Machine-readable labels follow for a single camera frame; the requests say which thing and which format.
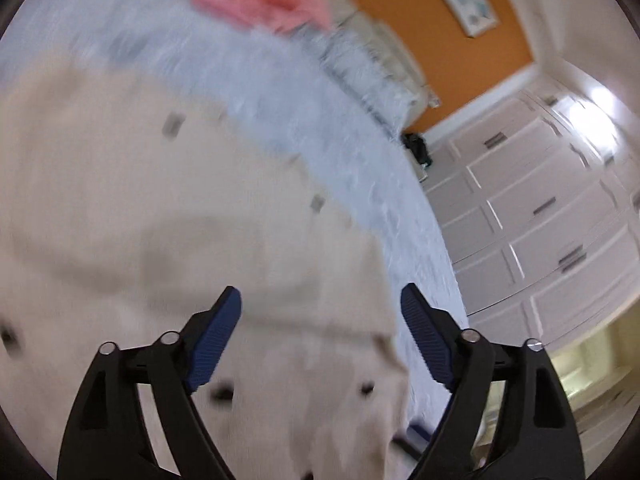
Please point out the beige knit sweater black hearts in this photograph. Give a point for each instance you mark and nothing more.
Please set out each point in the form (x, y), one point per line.
(126, 208)

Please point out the grey butterfly pillow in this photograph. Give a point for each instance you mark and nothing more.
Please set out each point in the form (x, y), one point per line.
(393, 103)

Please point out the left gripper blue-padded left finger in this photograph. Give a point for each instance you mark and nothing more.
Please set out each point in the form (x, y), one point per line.
(134, 417)

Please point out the bed with butterfly grey cover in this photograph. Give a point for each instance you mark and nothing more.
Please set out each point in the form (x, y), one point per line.
(278, 92)

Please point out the black bag on nightstand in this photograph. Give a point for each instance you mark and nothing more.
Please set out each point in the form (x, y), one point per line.
(416, 145)

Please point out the white wardrobe with black handles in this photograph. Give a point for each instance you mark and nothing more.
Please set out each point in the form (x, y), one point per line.
(537, 198)

